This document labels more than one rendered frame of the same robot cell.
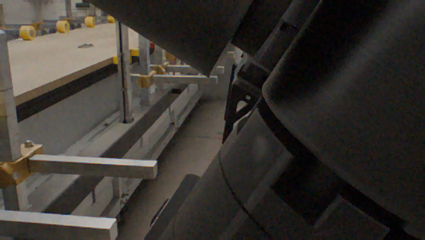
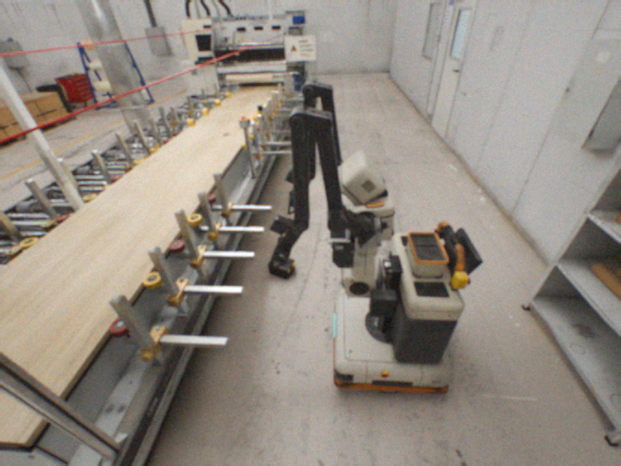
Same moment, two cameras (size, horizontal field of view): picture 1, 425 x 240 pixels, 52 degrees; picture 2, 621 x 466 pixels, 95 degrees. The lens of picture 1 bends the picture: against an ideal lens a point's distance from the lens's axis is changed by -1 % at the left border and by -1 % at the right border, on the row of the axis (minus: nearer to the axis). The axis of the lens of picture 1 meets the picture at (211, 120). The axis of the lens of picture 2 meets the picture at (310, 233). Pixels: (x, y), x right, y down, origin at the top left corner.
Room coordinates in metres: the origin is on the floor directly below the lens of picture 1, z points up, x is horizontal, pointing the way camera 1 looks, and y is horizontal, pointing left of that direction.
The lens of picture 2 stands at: (-0.82, -0.09, 1.85)
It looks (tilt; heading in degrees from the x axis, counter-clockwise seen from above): 37 degrees down; 358
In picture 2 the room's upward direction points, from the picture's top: 3 degrees counter-clockwise
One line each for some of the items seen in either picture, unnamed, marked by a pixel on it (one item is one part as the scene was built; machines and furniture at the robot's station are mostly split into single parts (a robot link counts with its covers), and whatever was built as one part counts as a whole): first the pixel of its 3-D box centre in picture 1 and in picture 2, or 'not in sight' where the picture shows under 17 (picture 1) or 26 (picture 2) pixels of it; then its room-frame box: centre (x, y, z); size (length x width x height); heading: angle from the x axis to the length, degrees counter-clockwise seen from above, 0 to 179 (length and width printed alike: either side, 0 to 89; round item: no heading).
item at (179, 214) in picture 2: not in sight; (192, 249); (0.35, 0.49, 0.91); 0.04 x 0.04 x 0.48; 82
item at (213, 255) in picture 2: not in sight; (215, 255); (0.38, 0.40, 0.83); 0.43 x 0.03 x 0.04; 82
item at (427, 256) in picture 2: not in sight; (424, 254); (0.22, -0.69, 0.87); 0.23 x 0.15 x 0.11; 172
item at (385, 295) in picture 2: not in sight; (366, 288); (0.20, -0.41, 0.68); 0.28 x 0.27 x 0.25; 172
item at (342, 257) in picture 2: not in sight; (345, 234); (0.28, -0.29, 0.99); 0.28 x 0.16 x 0.22; 172
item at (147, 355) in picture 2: not in sight; (153, 343); (-0.12, 0.56, 0.80); 0.14 x 0.06 x 0.05; 172
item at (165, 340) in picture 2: not in sight; (176, 340); (-0.11, 0.47, 0.80); 0.43 x 0.03 x 0.04; 82
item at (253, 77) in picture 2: not in sight; (261, 77); (4.74, 0.43, 1.05); 1.43 x 0.12 x 0.12; 82
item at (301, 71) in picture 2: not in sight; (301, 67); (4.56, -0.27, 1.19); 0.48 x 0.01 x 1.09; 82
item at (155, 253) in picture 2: not in sight; (172, 288); (0.11, 0.53, 0.89); 0.04 x 0.04 x 0.48; 82
